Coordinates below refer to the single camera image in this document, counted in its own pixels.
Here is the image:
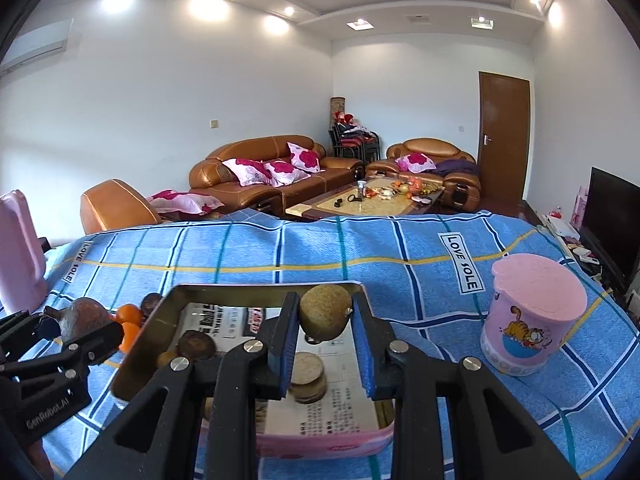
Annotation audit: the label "brown leather armchair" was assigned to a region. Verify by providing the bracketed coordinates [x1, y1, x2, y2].
[366, 137, 483, 208]

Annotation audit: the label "brown leather sofa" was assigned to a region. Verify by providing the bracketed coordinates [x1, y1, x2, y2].
[189, 135, 366, 211]

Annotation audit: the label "blue checked tablecloth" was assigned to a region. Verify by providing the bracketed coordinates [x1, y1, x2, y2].
[0, 208, 640, 480]

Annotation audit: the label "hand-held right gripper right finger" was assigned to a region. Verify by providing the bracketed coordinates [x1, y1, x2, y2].
[350, 292, 568, 480]

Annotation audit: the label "tan longan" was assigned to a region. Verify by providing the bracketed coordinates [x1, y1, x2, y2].
[299, 284, 354, 342]

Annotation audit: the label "pink bag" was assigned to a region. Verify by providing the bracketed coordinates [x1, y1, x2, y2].
[570, 186, 588, 228]

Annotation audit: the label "pink electric kettle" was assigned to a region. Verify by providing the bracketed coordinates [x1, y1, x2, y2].
[0, 190, 49, 313]

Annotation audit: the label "pink rectangular tin box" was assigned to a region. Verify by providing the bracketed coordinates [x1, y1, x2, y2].
[111, 282, 396, 460]

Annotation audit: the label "purple mangosteen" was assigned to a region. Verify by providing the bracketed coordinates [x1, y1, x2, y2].
[44, 297, 112, 343]

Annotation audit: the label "cluttered low cabinet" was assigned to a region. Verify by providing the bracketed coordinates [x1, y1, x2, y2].
[540, 210, 640, 311]

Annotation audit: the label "brown leather chaise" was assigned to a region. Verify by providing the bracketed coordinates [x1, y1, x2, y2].
[80, 178, 163, 236]

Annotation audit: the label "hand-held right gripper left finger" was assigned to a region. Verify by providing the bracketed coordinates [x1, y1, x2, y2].
[65, 291, 301, 480]

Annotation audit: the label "pink floral cushion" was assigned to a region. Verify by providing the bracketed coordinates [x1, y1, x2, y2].
[395, 152, 436, 173]
[262, 159, 311, 186]
[221, 158, 273, 186]
[286, 142, 321, 173]
[148, 190, 226, 215]

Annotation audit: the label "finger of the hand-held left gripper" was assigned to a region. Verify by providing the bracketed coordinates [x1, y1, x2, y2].
[0, 310, 62, 361]
[60, 321, 124, 378]

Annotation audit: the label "stacked dark chairs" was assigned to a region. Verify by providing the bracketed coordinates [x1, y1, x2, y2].
[328, 122, 381, 163]

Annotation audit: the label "heap of colourful snacks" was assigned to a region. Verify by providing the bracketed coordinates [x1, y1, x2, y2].
[365, 179, 436, 201]

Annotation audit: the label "large orange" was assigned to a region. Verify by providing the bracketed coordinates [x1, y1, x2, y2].
[120, 322, 142, 353]

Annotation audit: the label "wooden coffee table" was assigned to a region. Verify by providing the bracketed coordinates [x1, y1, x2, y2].
[285, 177, 446, 222]

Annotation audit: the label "brown wooden door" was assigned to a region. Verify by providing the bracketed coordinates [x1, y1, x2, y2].
[477, 71, 531, 206]

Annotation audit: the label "pink cartoon cup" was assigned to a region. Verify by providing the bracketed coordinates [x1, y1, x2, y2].
[480, 254, 588, 377]

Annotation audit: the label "printed paper sheet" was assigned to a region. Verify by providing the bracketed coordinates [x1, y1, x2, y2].
[177, 302, 386, 436]

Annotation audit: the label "brown wrinkled passion fruit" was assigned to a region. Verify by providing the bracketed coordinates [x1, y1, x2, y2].
[178, 330, 217, 363]

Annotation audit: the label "white air conditioner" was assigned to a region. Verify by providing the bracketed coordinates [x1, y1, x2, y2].
[0, 19, 75, 77]

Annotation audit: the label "black television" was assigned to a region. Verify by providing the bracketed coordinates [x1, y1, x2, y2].
[580, 166, 640, 293]

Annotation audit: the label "purple blanket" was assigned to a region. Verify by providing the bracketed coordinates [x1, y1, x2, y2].
[434, 158, 478, 177]

